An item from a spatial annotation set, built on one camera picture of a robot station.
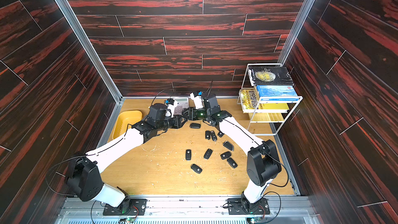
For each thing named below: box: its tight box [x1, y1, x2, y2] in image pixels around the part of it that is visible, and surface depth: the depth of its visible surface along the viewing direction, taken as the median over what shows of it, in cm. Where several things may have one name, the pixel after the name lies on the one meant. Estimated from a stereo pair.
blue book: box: [256, 85, 299, 102], surface depth 78 cm
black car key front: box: [190, 163, 203, 174], surface depth 86 cm
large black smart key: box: [189, 122, 202, 129], surface depth 105 cm
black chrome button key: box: [210, 130, 218, 142], surface depth 100 cm
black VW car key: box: [205, 130, 211, 140], surface depth 101 cm
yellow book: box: [239, 87, 290, 110], surface depth 93 cm
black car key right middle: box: [220, 151, 232, 160], surface depth 92 cm
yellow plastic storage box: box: [112, 110, 143, 140], surface depth 107 cm
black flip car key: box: [185, 149, 192, 161], surface depth 92 cm
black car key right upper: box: [222, 140, 234, 151], surface depth 96 cm
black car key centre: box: [203, 148, 213, 160], surface depth 92 cm
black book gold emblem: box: [247, 65, 294, 86], surface depth 84 cm
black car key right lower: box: [226, 157, 238, 169], surface depth 89 cm
